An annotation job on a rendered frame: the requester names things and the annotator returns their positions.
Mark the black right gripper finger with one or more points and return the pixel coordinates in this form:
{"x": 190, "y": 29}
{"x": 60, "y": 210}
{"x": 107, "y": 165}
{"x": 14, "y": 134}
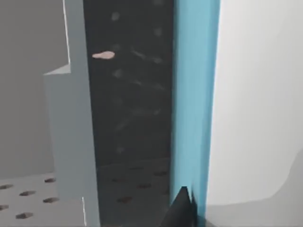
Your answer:
{"x": 181, "y": 210}

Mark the grey pierced drawer inside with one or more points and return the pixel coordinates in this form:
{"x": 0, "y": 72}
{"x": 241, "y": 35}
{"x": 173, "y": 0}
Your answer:
{"x": 26, "y": 201}

